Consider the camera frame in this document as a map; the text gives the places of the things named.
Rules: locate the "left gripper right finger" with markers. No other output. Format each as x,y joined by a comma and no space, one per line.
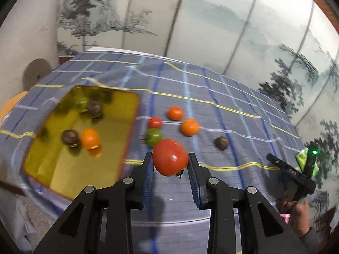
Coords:
239,212

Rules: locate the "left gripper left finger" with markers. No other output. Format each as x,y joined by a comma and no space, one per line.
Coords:
99,220

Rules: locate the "orange tangerine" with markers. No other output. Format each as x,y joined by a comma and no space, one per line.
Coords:
90,139

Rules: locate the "large red tomato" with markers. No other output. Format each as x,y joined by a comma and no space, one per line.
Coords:
170,157

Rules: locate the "right hand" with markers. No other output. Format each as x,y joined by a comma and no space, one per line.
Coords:
299,215

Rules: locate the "grey cloth on chair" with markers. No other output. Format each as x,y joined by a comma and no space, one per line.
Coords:
16,221

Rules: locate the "dark brown passion fruit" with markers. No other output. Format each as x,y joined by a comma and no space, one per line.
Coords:
221,143

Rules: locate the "red gold metal tin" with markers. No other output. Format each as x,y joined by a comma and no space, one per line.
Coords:
66,171

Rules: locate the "dark passion fruit in tin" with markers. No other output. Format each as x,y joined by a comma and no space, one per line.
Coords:
70,138

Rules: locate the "green tomato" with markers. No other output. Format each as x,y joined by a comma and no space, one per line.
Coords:
152,136

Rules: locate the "orange persimmon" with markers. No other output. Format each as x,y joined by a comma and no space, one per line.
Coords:
190,127

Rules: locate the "small red tomato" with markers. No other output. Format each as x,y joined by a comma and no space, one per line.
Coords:
155,122

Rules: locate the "dark walnut in tin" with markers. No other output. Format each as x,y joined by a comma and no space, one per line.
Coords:
94,109

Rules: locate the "green fruit in tin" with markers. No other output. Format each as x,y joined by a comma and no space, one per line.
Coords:
82,104

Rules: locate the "orange fruit far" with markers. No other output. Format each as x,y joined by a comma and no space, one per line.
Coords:
175,113

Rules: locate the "blue plaid tablecloth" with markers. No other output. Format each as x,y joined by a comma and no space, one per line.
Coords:
254,124

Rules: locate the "orange plastic stool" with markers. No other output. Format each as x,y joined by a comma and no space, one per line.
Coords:
10,104

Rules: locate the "painted folding screen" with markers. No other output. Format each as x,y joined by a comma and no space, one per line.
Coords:
286,50

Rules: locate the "round stone millstone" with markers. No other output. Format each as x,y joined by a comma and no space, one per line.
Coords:
34,72

